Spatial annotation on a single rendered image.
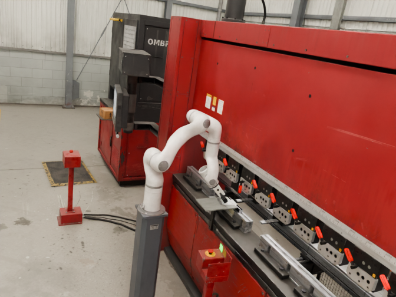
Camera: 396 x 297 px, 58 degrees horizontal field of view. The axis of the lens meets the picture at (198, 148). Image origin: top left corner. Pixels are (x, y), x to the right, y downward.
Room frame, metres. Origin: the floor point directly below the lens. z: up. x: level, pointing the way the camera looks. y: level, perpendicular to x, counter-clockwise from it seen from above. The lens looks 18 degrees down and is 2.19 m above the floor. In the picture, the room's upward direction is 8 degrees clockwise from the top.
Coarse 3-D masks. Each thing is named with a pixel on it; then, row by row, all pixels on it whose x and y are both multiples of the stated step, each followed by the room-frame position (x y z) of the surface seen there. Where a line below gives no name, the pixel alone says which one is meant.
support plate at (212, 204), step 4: (196, 200) 2.43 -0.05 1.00; (200, 200) 2.43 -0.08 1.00; (204, 200) 2.44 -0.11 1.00; (208, 200) 2.45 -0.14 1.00; (212, 200) 2.46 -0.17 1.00; (216, 200) 2.47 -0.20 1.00; (200, 204) 2.37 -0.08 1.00; (204, 204) 2.38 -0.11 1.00; (208, 204) 2.38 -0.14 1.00; (212, 204) 2.39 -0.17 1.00; (216, 204) 2.40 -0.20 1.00; (220, 204) 2.41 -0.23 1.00; (204, 208) 2.32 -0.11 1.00; (208, 208) 2.33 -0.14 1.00; (212, 208) 2.34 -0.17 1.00; (216, 208) 2.35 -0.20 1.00; (220, 208) 2.36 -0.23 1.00; (224, 208) 2.37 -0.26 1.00; (228, 208) 2.38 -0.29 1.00; (232, 208) 2.40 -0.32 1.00; (236, 208) 2.41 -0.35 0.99
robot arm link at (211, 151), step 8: (208, 144) 2.39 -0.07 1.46; (216, 144) 2.38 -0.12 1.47; (208, 152) 2.38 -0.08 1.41; (216, 152) 2.38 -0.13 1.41; (208, 160) 2.36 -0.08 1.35; (216, 160) 2.37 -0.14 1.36; (208, 168) 2.32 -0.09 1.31; (216, 168) 2.33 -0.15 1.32; (208, 176) 2.31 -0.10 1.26; (216, 176) 2.32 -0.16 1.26; (208, 184) 2.32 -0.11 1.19
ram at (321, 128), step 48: (240, 48) 2.66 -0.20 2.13; (240, 96) 2.56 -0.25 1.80; (288, 96) 2.12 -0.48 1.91; (336, 96) 1.81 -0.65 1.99; (384, 96) 1.58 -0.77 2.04; (240, 144) 2.47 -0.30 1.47; (288, 144) 2.04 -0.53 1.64; (336, 144) 1.74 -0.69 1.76; (384, 144) 1.52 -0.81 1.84; (336, 192) 1.67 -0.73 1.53; (384, 192) 1.46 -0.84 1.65; (384, 240) 1.40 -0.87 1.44
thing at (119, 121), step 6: (120, 90) 3.19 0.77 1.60; (126, 90) 3.39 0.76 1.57; (120, 96) 3.08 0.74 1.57; (126, 96) 3.12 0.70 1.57; (120, 102) 3.08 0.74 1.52; (126, 102) 3.12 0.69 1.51; (120, 108) 3.08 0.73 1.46; (126, 108) 3.12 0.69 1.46; (120, 114) 3.08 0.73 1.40; (126, 114) 3.13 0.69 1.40; (114, 120) 3.17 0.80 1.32; (120, 120) 3.08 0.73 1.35; (126, 120) 3.13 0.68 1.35; (114, 126) 3.13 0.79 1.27; (120, 126) 3.08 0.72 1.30; (126, 126) 3.13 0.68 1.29
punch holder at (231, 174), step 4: (232, 160) 2.52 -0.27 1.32; (228, 164) 2.56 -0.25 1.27; (232, 164) 2.51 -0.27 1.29; (236, 164) 2.47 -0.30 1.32; (240, 164) 2.44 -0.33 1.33; (232, 168) 2.51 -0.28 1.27; (236, 168) 2.46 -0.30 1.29; (240, 168) 2.45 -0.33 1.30; (228, 172) 2.54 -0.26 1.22; (232, 172) 2.49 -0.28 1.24; (240, 172) 2.45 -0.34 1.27; (228, 176) 2.53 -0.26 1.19; (232, 176) 2.48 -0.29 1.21; (236, 176) 2.44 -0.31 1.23; (240, 176) 2.46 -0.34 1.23; (232, 180) 2.47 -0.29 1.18; (236, 180) 2.44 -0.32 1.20
